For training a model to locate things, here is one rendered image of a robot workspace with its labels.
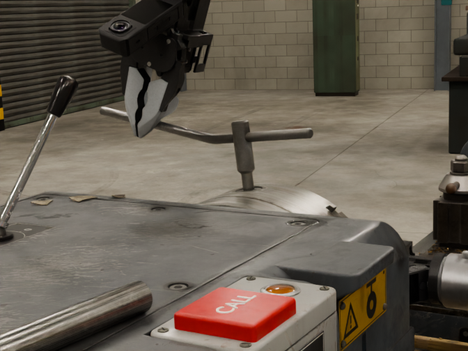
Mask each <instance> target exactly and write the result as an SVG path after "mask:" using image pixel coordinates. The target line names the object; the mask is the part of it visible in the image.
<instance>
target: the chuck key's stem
mask: <svg viewBox="0 0 468 351"><path fill-rule="evenodd" d="M231 127H232V133H233V143H234V149H235V158H236V164H237V171H238V172H239V173H241V177H242V187H243V191H242V192H250V191H253V190H255V189H254V180H253V174H252V172H253V171H254V169H255V165H254V154H253V149H252V143H251V142H247V141H246V139H245V135H246V133H248V132H250V127H249V121H248V120H237V121H233V122H232V123H231Z"/></svg>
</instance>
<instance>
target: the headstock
mask: <svg viewBox="0 0 468 351"><path fill-rule="evenodd" d="M71 196H96V197H97V198H90V199H86V200H84V201H81V202H80V203H78V202H76V201H75V202H73V201H72V200H71V199H70V198H69V197H71ZM47 200H50V201H52V202H50V203H49V204H48V205H41V206H39V205H38V206H37V204H34V203H32V204H31V202H32V201H47ZM8 223H9V225H8V227H7V229H6V231H9V232H11V233H13V235H14V236H13V238H11V239H9V240H6V241H3V242H0V333H1V332H4V331H7V330H9V329H12V328H14V327H17V326H20V325H23V324H25V323H27V322H31V321H32V320H35V319H38V318H41V317H43V316H45V315H48V314H50V313H53V312H56V311H59V310H61V309H64V308H66V307H69V306H72V305H73V304H77V303H79V302H82V301H84V300H87V299H90V298H92V297H94V296H97V295H100V294H102V293H105V292H107V291H110V290H113V289H115V288H118V287H121V286H124V285H125V284H128V283H131V282H133V281H142V282H144V283H145V284H146V285H147V286H148V287H149V288H150V291H151V293H152V296H153V303H152V306H151V307H150V309H149V310H148V311H146V312H143V313H141V314H138V315H136V316H134V317H132V318H129V319H127V320H125V321H122V322H120V323H118V324H116V325H113V326H111V327H108V328H106V329H104V330H102V331H99V332H97V333H95V334H92V335H90V336H87V337H86V338H83V339H81V340H79V341H76V342H74V343H71V344H69V345H67V346H65V347H63V348H60V349H58V350H55V351H216V350H213V349H211V348H207V347H203V346H200V345H192V344H188V343H181V342H177V341H170V340H166V339H162V338H155V337H151V336H150V333H151V331H152V330H154V329H155V328H157V327H159V326H160V325H163V324H164V323H165V322H168V321H169V320H171V319H173V318H174V314H175V313H176V312H177V311H179V310H180V309H182V308H184V307H186V306H188V305H189V304H191V303H193V302H195V301H196V300H198V299H200V298H202V297H203V296H205V295H207V294H208V293H211V292H212V291H213V290H216V289H218V288H220V287H224V288H227V287H228V286H230V285H232V284H233V283H235V282H237V281H239V280H240V279H242V278H244V277H248V276H256V277H262V278H267V279H277V280H283V281H293V282H298V283H308V284H312V283H309V282H307V281H299V280H294V279H291V278H290V276H288V275H287V274H286V273H285V272H284V271H283V270H281V269H280V268H278V267H277V266H274V265H275V264H277V263H280V262H283V261H286V260H291V259H295V258H304V257H310V256H317V255H318V254H319V253H321V252H323V251H324V250H325V249H328V248H329V247H330V246H332V245H334V244H336V243H337V242H339V241H344V242H356V243H364V244H376V245H383V246H390V247H393V248H394V262H393V263H392V264H390V265H389V266H388V267H386V268H385V269H384V270H382V271H381V272H380V273H379V274H378V275H376V276H375V277H373V278H372V279H371V280H370V281H369V282H367V283H366V284H365V285H363V286H362V287H360V289H358V290H356V291H354V292H352V293H350V294H349V295H346V296H344V297H342V298H340V299H337V300H336V331H337V351H414V328H413V327H410V276H409V250H408V249H407V247H406V246H405V243H404V242H403V240H402V239H401V237H400V236H399V234H398V233H397V231H396V230H395V229H394V228H393V227H392V226H390V225H389V224H387V223H386V222H383V221H375V220H367V219H353V218H345V217H330V216H322V215H314V214H300V213H291V212H277V211H269V210H254V209H246V208H231V207H223V206H215V205H200V204H192V203H178V202H170V201H155V200H147V199H139V198H116V197H112V196H101V195H93V194H78V193H70V192H55V191H46V192H43V193H39V194H35V195H33V196H28V197H25V198H21V199H19V200H18V202H17V204H16V206H15V208H14V210H13V213H12V214H11V216H10V219H9V220H8Z"/></svg>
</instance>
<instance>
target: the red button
mask: <svg viewBox="0 0 468 351"><path fill-rule="evenodd" d="M294 314H296V300H295V298H293V297H286V296H281V295H272V294H267V293H262V292H253V291H248V290H238V289H233V288H224V287H220V288H218V289H216V290H213V291H212V292H210V293H208V294H207V295H205V296H203V297H202V298H200V299H198V300H196V301H195V302H193V303H191V304H189V305H188V306H186V307H184V308H182V309H180V310H179V311H177V312H175V314H174V328H175V329H179V330H183V331H187V332H194V333H199V334H206V335H211V336H218V337H222V338H229V339H234V340H238V341H246V342H250V343H255V342H257V341H259V340H260V339H261V338H263V337H264V336H266V335H267V334H269V333H270V332H271V331H273V330H274V329H276V328H277V327H278V326H279V325H281V324H282V323H284V322H285V321H286V320H288V319H289V318H291V317H292V316H294Z"/></svg>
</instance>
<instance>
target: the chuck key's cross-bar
mask: <svg viewBox="0 0 468 351"><path fill-rule="evenodd" d="M100 114H101V115H103V116H108V117H111V118H116V119H119V120H123V121H127V122H129V118H128V115H127V112H124V111H119V110H116V109H111V108H108V107H101V109H100ZM154 129H156V130H161V131H164V132H168V133H172V134H176V135H179V136H182V137H187V138H190V139H195V140H198V141H202V142H206V143H211V144H223V143H233V134H208V133H205V132H200V131H198V130H193V129H189V128H186V127H181V126H178V125H174V124H170V123H165V122H162V121H160V122H159V123H158V124H157V125H156V127H155V128H154ZM312 136H313V130H312V129H311V128H304V129H293V130H274V131H264V132H248V133H246V135H245V139H246V141H247V142H257V141H278V140H290V139H310V138H312Z"/></svg>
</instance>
